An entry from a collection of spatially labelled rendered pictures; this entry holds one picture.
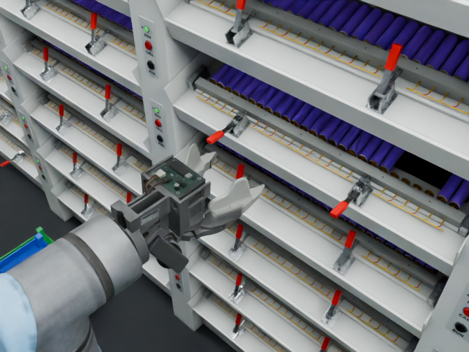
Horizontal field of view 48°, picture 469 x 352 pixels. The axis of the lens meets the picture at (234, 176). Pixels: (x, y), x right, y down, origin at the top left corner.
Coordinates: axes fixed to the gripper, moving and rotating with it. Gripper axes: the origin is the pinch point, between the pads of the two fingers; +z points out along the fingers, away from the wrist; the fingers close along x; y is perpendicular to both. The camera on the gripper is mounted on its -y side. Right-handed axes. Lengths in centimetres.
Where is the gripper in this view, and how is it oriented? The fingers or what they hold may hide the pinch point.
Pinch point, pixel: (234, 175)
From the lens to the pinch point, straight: 75.4
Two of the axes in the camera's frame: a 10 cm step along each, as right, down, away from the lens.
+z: 6.8, -4.8, 5.6
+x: -7.3, -5.0, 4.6
